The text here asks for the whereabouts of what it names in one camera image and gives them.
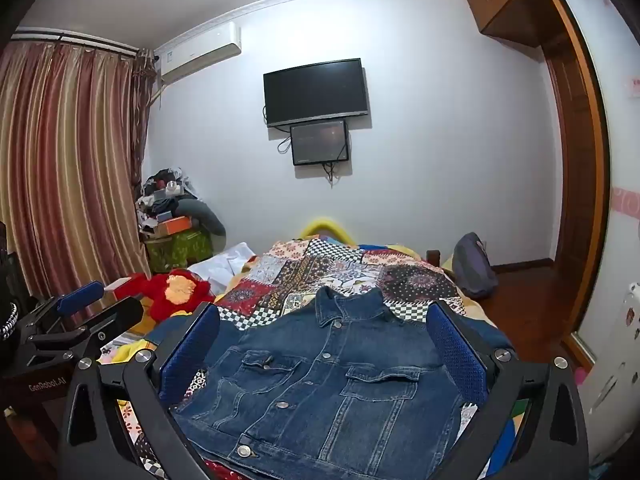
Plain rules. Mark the dark curtain rod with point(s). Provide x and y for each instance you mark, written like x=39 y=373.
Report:
x=75 y=40

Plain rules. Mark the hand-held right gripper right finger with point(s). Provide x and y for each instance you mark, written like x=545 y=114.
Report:
x=455 y=355

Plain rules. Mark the striped brown curtain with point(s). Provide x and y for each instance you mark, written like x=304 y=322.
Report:
x=65 y=160

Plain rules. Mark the red plush toy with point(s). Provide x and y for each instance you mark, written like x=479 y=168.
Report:
x=155 y=295

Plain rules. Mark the pile of clothes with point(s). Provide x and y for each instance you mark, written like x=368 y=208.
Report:
x=160 y=195

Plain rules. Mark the red white box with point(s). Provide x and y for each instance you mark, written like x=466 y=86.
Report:
x=119 y=285

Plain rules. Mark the grey blue backpack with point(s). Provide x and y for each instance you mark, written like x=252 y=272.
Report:
x=472 y=265

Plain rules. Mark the white air conditioner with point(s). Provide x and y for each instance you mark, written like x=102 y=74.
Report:
x=200 y=57

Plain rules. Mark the white cloth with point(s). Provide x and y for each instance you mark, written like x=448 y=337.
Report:
x=220 y=265

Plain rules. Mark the orange box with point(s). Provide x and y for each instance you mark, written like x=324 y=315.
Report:
x=172 y=225

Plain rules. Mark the blue denim jeans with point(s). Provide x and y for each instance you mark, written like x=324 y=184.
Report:
x=320 y=385

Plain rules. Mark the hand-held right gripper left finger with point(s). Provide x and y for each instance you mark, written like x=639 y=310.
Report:
x=190 y=355

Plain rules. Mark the patchwork printed blanket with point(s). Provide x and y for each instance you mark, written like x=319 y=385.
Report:
x=325 y=275

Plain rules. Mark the black wall television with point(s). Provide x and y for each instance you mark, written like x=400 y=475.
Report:
x=315 y=92

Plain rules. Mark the brown wooden door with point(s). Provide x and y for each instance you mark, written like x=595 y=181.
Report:
x=575 y=160

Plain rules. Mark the yellow bed end rail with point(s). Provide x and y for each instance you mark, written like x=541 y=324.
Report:
x=325 y=221

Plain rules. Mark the small black wall monitor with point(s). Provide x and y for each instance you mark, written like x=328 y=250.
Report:
x=320 y=142

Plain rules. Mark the white sliding wardrobe door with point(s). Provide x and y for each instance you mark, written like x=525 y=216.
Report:
x=620 y=135

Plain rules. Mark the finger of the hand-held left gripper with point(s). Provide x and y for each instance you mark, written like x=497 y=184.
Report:
x=115 y=315
x=80 y=296

